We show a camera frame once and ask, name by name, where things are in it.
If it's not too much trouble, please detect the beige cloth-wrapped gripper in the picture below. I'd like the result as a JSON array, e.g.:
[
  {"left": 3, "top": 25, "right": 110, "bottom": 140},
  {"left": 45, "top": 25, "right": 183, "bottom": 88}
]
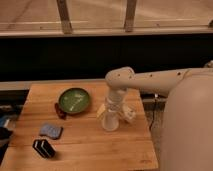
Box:
[{"left": 97, "top": 96, "right": 136, "bottom": 122}]

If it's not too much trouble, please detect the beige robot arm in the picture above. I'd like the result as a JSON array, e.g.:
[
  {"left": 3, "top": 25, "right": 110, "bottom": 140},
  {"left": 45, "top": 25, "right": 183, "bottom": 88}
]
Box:
[{"left": 98, "top": 60, "right": 213, "bottom": 171}]

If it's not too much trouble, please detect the black and white eraser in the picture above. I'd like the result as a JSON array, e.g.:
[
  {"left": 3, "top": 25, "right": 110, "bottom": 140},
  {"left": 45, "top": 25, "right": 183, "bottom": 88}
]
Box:
[{"left": 33, "top": 139, "right": 55, "bottom": 158}]

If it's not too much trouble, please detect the green bowl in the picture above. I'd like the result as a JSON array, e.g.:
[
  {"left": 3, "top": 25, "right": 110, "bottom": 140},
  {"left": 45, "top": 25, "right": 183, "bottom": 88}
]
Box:
[{"left": 58, "top": 88, "right": 90, "bottom": 114}]

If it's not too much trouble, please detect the dark red small object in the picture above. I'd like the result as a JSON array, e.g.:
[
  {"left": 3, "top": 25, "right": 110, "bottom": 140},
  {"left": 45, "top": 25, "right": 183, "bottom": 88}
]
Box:
[{"left": 55, "top": 103, "right": 66, "bottom": 119}]

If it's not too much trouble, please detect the blue sponge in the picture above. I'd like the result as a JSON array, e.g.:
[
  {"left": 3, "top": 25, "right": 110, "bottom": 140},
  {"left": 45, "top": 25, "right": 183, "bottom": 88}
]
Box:
[{"left": 39, "top": 124, "right": 63, "bottom": 140}]

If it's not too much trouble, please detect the black hanging cable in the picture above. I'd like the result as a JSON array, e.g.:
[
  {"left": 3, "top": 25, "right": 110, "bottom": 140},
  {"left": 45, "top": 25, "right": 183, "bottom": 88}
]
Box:
[{"left": 148, "top": 93, "right": 159, "bottom": 132}]

